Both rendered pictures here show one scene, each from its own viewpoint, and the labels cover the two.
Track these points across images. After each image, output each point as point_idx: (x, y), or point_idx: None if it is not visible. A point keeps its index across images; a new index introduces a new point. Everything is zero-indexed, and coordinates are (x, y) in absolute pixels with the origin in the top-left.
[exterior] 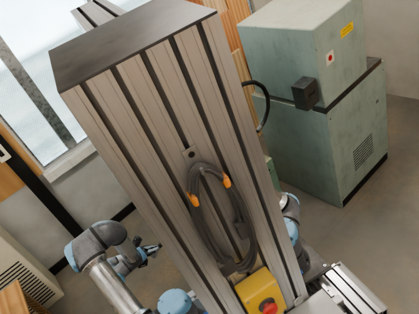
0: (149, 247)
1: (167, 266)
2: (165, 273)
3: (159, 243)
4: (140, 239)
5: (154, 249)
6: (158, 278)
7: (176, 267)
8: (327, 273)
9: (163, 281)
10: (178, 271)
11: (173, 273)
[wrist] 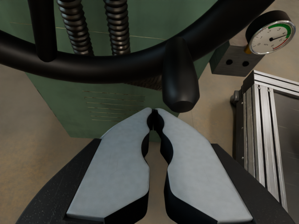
0: (139, 157)
1: (3, 184)
2: (10, 197)
3: (180, 73)
4: None
5: (198, 138)
6: (1, 217)
7: (26, 174)
8: None
9: (17, 214)
10: (38, 177)
11: (28, 187)
